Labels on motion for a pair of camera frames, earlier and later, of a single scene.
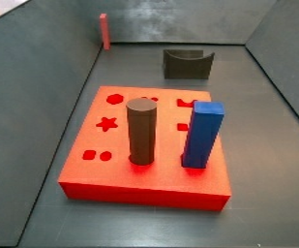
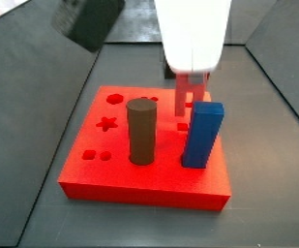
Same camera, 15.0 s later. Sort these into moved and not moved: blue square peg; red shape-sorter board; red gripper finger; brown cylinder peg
Moved: red gripper finger
Not moved: blue square peg; brown cylinder peg; red shape-sorter board
